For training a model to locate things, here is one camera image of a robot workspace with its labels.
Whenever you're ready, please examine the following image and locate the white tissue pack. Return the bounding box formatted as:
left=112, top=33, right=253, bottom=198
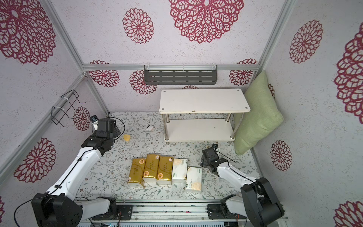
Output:
left=172, top=159, right=188, bottom=183
left=185, top=166, right=202, bottom=193

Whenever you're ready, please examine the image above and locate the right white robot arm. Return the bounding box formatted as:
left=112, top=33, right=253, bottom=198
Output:
left=200, top=148, right=285, bottom=227

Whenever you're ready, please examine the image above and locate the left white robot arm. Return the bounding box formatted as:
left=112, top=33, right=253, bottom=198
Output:
left=31, top=118, right=122, bottom=227

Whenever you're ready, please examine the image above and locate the white tissue pack beside gold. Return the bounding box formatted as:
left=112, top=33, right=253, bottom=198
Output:
left=172, top=159, right=188, bottom=183

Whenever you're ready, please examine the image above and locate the white two-tier shelf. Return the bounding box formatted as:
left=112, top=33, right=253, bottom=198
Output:
left=159, top=89, right=251, bottom=142

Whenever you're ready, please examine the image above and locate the gold tissue pack right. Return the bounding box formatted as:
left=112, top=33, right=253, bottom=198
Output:
left=157, top=156, right=174, bottom=185

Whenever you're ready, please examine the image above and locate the gold tissue pack left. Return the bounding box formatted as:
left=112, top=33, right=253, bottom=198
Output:
left=128, top=158, right=146, bottom=187

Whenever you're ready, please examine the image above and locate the gold tissue pack middle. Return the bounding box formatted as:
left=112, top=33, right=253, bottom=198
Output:
left=143, top=154, right=160, bottom=183

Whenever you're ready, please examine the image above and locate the yellow chick plush toy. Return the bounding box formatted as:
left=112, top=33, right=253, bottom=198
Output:
left=123, top=134, right=131, bottom=142

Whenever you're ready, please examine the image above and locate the green pillow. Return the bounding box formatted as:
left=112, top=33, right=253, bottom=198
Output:
left=234, top=71, right=284, bottom=155

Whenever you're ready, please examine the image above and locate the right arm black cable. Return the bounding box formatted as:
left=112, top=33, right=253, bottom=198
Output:
left=216, top=150, right=257, bottom=185

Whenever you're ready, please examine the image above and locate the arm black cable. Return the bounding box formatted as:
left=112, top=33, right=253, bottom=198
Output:
left=13, top=116, right=126, bottom=227
left=216, top=150, right=257, bottom=185

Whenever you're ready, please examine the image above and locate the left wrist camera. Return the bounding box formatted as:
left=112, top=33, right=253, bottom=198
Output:
left=90, top=115, right=99, bottom=124

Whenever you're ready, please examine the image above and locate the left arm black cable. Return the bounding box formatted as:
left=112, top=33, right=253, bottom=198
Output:
left=13, top=116, right=126, bottom=227

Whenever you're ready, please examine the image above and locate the black wire wall rack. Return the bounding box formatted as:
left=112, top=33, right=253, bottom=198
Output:
left=50, top=89, right=85, bottom=128

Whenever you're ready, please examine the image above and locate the metal base rail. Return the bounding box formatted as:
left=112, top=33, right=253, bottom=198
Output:
left=79, top=201, right=253, bottom=227

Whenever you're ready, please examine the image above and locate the grey wall-mounted rack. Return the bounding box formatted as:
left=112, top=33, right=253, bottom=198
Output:
left=143, top=65, right=217, bottom=85

